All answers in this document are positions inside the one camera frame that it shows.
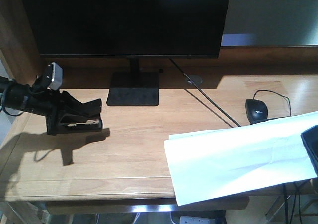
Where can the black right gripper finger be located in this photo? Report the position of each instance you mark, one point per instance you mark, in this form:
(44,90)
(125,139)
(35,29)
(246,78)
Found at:
(310,141)

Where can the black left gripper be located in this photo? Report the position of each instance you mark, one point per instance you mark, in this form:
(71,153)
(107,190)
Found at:
(50,104)

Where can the black stapler with orange tab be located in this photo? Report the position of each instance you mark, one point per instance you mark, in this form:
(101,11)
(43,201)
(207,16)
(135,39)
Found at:
(93,124)

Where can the white paper sheet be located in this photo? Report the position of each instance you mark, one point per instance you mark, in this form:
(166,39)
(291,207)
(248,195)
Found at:
(223,162)

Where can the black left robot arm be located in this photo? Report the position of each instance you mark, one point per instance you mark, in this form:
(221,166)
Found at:
(17,96)

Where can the wooden desk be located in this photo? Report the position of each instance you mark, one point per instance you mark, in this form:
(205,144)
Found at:
(125,160)

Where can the black keyboard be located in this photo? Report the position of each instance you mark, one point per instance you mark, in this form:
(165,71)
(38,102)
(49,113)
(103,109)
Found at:
(263,120)

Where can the black computer mouse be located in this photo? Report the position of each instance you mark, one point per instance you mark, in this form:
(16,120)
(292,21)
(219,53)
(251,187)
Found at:
(256,110)

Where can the black computer monitor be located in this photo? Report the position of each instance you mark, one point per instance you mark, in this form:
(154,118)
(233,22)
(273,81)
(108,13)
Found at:
(129,29)

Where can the white power strip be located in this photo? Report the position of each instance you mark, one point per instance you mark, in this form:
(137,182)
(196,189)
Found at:
(196,220)

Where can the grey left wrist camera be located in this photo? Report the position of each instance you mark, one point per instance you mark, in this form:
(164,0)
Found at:
(51,78)

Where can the silver desk cable grommet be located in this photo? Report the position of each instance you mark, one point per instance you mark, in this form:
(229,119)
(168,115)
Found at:
(194,78)

